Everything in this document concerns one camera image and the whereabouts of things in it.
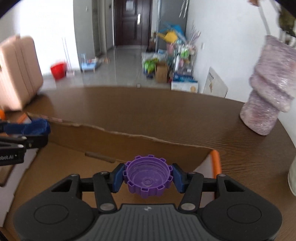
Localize blue small stool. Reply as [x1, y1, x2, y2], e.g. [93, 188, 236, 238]
[80, 54, 101, 73]

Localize pink suitcase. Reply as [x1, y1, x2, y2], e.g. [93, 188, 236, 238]
[1, 35, 43, 111]

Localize red bucket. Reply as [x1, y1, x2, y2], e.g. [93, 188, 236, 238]
[50, 62, 67, 80]

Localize cluttered wire storage rack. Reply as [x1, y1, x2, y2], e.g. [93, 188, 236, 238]
[157, 23, 201, 82]

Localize pale green bowl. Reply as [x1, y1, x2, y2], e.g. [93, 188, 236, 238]
[287, 157, 296, 196]

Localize pink glitter vase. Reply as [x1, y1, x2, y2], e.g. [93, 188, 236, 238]
[240, 35, 295, 136]

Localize small brown cardboard box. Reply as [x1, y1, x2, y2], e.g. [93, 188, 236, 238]
[155, 62, 169, 83]

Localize white leaning board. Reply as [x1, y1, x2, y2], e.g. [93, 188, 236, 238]
[203, 67, 228, 98]

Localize purple ridged bottle cap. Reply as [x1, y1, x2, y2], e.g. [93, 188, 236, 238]
[123, 155, 173, 198]

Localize orange fruit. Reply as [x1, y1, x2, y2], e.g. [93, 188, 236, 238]
[0, 110, 6, 120]

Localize red cardboard box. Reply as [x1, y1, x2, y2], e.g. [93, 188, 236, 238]
[1, 119, 222, 240]

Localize dark brown door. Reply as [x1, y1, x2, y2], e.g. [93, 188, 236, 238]
[114, 0, 152, 47]

